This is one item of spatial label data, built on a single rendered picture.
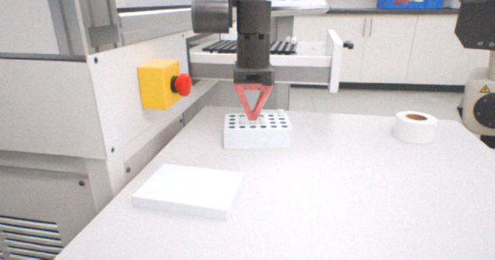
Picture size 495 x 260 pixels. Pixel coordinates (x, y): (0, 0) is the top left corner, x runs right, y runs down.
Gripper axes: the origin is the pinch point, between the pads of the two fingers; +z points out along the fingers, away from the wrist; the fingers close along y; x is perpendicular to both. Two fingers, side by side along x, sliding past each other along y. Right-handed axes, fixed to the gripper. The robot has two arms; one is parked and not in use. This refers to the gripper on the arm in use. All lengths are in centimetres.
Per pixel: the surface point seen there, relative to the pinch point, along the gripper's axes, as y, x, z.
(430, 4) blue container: -301, 205, -22
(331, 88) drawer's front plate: -11.0, 17.5, -2.3
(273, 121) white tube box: -0.7, 4.0, 1.5
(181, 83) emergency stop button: 3.6, -11.8, -6.8
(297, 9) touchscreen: -112, 27, -17
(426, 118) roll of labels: -0.6, 32.8, 1.1
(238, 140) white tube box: 3.2, -2.6, 3.6
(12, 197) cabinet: 8.4, -39.9, 11.3
